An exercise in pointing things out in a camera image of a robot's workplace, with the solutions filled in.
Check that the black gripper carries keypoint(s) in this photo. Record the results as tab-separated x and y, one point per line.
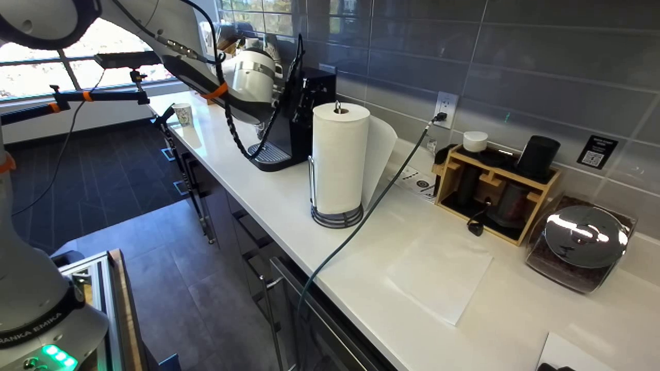
292	93

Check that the black and silver coffee maker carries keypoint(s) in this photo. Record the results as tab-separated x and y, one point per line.
321	103

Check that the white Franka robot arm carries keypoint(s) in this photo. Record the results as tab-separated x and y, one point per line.
166	26

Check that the small black edge object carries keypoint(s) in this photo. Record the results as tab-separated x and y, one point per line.
553	366

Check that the white mug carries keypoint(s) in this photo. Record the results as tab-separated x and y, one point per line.
183	113

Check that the black tripod legs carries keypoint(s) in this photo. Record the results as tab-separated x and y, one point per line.
208	226

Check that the small coin on counter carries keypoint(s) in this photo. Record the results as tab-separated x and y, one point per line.
423	183

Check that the black boom pole orange clamps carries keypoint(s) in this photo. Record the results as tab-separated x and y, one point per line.
105	93

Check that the small white cup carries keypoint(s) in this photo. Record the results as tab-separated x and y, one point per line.
475	142

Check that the small black knob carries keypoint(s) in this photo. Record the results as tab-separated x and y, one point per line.
475	224

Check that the translucent white counter mat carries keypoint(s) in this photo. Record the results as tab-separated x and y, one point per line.
440	281

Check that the dark lower cabinet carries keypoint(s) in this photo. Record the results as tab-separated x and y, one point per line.
311	342

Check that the black cup stack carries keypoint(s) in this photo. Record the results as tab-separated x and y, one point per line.
540	156

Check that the wooden countertop organizer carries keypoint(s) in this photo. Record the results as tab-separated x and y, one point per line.
540	207

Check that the white paper sheet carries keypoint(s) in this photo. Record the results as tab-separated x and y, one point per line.
570	351

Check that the white wall outlet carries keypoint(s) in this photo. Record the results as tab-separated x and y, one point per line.
446	103

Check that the aluminium frame robot mount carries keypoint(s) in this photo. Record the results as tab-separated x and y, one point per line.
105	295

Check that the black wall placard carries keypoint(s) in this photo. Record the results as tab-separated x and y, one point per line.
598	152

